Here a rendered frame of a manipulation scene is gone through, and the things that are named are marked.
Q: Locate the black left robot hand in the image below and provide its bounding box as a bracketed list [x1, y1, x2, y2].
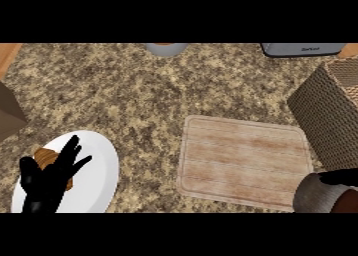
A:
[18, 134, 95, 214]

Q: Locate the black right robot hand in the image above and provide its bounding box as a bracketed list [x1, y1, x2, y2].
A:
[318, 167, 358, 203]

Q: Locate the brown wicker basket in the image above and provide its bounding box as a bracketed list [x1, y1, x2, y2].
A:
[286, 54, 358, 173]

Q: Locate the pale wooden cutting board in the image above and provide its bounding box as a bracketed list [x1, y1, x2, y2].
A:
[175, 114, 317, 213]

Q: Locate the brown croissant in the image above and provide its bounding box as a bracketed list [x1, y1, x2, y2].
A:
[32, 147, 76, 192]

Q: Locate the white oval plate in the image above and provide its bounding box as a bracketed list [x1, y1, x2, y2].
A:
[10, 129, 122, 214]

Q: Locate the brown cardboard box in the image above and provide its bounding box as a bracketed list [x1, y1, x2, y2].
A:
[0, 72, 30, 150]

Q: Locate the grey toaster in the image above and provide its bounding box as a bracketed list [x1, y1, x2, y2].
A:
[259, 42, 348, 59]

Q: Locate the grey round container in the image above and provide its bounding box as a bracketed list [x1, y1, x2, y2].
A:
[144, 42, 191, 58]

